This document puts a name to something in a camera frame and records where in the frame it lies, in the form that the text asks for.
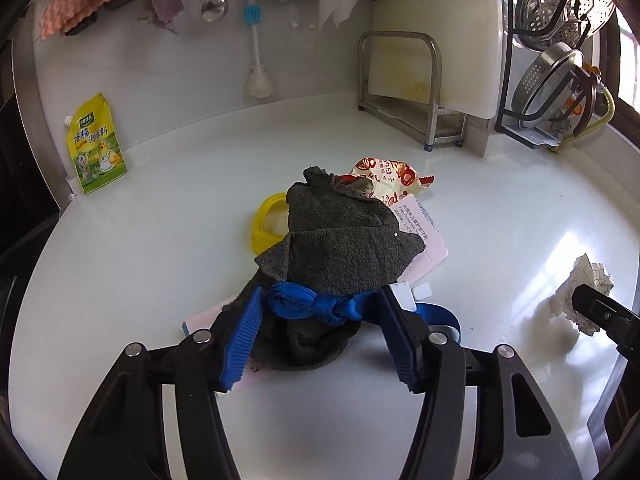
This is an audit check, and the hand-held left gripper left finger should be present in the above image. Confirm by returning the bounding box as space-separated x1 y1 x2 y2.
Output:
57 286 264 480

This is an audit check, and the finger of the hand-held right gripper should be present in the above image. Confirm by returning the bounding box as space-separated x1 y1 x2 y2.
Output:
571 283 640 362

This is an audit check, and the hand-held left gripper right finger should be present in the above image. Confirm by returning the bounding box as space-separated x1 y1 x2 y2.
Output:
374 284 584 480

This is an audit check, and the white paper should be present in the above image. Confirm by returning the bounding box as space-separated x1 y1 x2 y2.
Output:
542 253 615 336

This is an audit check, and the blue strap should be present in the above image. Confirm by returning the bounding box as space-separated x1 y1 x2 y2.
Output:
264 281 462 344

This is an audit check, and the dark grey cloth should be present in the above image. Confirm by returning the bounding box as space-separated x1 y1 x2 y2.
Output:
220 164 426 372

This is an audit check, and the white printed paper card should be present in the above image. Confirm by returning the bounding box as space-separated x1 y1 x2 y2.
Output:
182 198 450 339

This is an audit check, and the red and white snack wrapper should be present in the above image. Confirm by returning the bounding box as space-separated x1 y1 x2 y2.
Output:
332 156 436 209

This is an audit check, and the yellow seasoning pouch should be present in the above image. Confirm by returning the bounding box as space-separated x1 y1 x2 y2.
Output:
63 92 129 195

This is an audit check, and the steel pot lid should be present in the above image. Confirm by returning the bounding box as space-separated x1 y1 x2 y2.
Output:
512 42 589 129

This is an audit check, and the white and blue bottle brush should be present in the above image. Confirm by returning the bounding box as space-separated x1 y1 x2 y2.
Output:
243 0 275 100

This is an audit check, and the dark framed window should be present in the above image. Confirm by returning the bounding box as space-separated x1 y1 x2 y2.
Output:
607 4 640 117

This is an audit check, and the steel cutting board rack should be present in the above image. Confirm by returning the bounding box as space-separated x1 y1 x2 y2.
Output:
356 31 469 154

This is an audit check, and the white cutting board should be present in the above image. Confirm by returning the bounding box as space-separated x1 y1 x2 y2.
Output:
367 0 514 122

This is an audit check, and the pink dish cloth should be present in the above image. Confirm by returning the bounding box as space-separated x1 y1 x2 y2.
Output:
38 0 132 41

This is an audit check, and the yellow plastic ring lid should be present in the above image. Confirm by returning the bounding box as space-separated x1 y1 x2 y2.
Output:
249 192 294 256

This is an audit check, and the yellow gas hose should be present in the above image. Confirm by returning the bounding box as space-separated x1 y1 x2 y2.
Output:
549 87 617 154

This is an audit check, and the black wire lid rack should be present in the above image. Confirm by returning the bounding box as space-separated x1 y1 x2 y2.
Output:
494 0 609 147

